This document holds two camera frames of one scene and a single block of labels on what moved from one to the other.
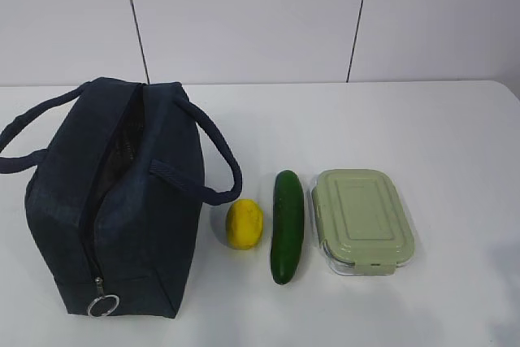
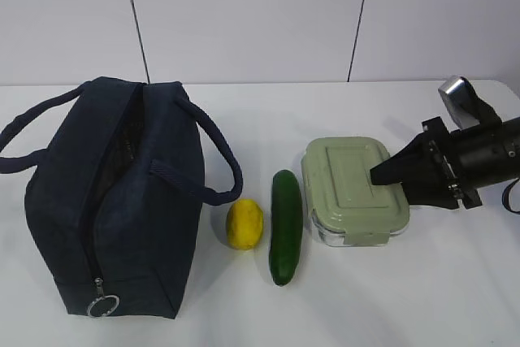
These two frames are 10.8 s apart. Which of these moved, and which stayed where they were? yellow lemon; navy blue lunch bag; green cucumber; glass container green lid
Moved: glass container green lid
Stayed: green cucumber; navy blue lunch bag; yellow lemon
